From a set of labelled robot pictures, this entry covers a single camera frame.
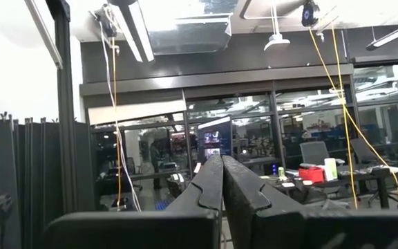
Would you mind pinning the black metal post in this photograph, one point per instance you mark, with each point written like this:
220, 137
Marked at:
64, 103

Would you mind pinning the dark display screen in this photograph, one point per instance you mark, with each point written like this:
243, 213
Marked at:
216, 138

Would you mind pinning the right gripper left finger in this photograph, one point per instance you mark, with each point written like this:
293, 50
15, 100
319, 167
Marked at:
206, 186

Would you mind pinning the white green carton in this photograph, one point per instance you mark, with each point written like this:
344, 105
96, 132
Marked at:
331, 169

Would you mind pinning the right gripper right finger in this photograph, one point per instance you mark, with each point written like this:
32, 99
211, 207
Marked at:
251, 200

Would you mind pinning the white ceiling lamp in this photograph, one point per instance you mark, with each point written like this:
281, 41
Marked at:
276, 43

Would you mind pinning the red storage bin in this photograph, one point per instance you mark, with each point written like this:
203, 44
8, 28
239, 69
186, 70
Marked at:
311, 174

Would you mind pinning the black office desk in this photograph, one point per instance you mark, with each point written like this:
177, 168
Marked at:
380, 171

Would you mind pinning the grey office chair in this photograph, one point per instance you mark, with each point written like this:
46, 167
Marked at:
365, 150
314, 152

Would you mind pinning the green can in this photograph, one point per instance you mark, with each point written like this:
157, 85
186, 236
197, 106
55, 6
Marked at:
281, 172

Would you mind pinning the long ceiling light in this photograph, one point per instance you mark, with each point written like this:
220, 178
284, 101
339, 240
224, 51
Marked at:
137, 31
45, 38
392, 34

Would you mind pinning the person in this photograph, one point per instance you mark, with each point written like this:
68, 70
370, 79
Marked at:
155, 155

